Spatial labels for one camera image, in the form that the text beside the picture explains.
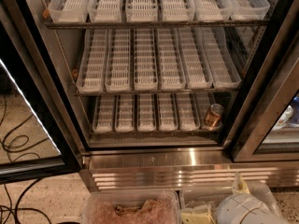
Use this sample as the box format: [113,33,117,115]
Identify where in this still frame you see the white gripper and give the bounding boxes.
[180,173,271,224]

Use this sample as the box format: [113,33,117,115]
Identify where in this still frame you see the orange soda can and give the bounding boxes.
[204,104,224,128]

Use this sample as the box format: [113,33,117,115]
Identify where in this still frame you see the bottom metal shelf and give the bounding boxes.
[91,130,218,139]

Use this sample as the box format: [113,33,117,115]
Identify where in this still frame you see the metal shelf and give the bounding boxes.
[46,20,269,30]
[75,88,239,97]
[91,130,218,139]

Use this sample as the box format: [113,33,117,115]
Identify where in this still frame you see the shelf tray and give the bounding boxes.
[178,27,213,89]
[201,28,241,89]
[48,0,89,23]
[115,94,135,133]
[156,28,186,91]
[77,29,108,93]
[160,0,195,21]
[195,92,222,132]
[231,0,270,21]
[93,96,114,133]
[125,0,158,22]
[134,28,158,91]
[105,29,131,92]
[176,93,200,131]
[193,0,233,21]
[87,0,123,22]
[157,93,178,132]
[137,94,156,132]

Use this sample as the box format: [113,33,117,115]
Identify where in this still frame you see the middle metal shelf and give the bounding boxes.
[75,88,239,97]

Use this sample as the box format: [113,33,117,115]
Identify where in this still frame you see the steel fridge base grille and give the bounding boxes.
[79,149,298,191]

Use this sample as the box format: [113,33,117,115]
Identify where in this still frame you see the open glass fridge door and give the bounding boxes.
[0,26,81,184]

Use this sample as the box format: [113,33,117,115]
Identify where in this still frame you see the top metal shelf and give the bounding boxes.
[46,20,269,30]

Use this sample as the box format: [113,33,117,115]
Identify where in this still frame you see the right clear plastic bin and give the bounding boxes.
[179,180,286,224]

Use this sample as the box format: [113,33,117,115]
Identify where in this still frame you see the clear plastic bin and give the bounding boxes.
[179,180,286,224]
[81,189,180,224]

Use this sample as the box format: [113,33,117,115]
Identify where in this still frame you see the brown crumpled paper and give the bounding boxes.
[114,200,155,216]

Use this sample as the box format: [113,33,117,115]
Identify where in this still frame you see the white bottle behind door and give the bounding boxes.
[273,93,299,130]

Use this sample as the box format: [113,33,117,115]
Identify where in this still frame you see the left clear plastic bin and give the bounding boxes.
[81,189,180,224]

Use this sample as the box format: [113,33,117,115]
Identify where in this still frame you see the black floor cable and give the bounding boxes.
[0,93,52,224]

